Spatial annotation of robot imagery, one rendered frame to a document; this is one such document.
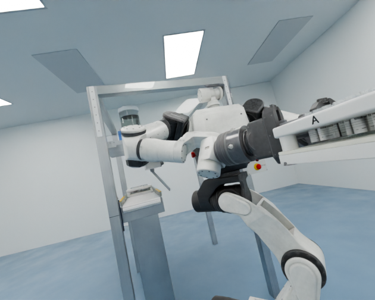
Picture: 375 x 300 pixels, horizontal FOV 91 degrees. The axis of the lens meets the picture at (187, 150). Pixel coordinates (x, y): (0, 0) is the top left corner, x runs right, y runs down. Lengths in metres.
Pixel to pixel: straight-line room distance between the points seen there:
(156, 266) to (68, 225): 4.02
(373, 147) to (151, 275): 1.50
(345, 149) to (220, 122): 0.58
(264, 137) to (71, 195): 5.06
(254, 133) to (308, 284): 0.62
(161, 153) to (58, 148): 4.98
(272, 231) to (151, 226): 0.90
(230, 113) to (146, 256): 1.16
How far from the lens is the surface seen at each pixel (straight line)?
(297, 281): 0.89
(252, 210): 0.83
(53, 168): 5.46
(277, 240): 0.88
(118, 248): 1.32
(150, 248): 1.53
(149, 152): 0.54
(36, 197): 5.67
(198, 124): 0.80
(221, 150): 0.45
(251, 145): 0.42
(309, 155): 0.33
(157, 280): 1.62
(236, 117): 0.85
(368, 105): 0.28
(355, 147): 0.29
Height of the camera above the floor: 1.05
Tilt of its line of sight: 5 degrees up
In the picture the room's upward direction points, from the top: 12 degrees counter-clockwise
